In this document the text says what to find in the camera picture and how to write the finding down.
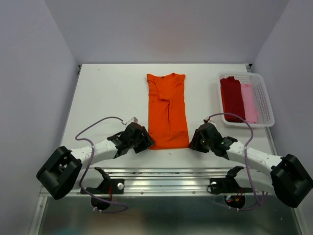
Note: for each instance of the orange t-shirt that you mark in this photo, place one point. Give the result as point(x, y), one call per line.
point(167, 125)

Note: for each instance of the aluminium mounting rail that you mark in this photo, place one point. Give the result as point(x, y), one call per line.
point(139, 182)

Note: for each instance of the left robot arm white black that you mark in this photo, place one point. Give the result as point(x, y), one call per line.
point(61, 172)

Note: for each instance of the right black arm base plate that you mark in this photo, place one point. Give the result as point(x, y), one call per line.
point(225, 186)

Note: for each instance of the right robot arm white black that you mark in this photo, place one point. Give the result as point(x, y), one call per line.
point(290, 180)

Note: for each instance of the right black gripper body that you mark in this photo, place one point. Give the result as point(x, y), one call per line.
point(206, 142)

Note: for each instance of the pink rolled t-shirt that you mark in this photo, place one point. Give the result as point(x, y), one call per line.
point(251, 112)

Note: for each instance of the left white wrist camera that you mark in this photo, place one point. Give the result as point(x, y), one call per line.
point(127, 122)

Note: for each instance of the dark red rolled t-shirt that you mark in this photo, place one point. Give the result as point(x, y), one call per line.
point(232, 100)

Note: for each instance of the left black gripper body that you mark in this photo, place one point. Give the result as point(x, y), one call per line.
point(140, 138)

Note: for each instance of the white plastic basket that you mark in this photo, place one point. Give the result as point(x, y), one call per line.
point(259, 94)

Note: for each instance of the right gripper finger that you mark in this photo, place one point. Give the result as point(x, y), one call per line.
point(202, 147)
point(194, 143)

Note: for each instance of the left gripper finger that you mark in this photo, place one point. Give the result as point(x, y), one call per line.
point(142, 146)
point(148, 141)

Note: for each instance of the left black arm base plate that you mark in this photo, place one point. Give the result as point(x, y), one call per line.
point(112, 186)

